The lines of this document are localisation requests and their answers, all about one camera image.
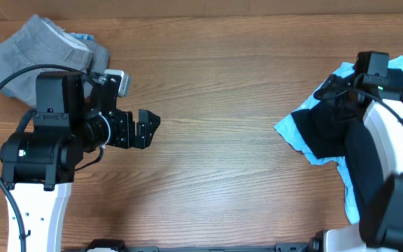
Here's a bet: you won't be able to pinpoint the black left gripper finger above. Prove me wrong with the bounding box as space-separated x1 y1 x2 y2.
134 122 153 149
137 109 161 138

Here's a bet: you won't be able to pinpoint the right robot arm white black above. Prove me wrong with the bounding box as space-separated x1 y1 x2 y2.
309 51 403 251

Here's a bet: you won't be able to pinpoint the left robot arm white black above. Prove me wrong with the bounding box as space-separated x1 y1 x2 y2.
0 69 160 251

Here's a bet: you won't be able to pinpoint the black t-shirt in pile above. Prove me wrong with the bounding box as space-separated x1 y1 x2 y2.
293 68 403 216

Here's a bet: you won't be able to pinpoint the light blue t-shirt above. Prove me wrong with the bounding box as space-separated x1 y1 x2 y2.
274 55 403 224

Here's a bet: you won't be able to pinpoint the folded blue white cloth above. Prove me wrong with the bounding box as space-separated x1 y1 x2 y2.
70 33 95 41

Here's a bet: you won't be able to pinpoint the folded grey trousers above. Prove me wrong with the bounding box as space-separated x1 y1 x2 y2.
0 13 111 109

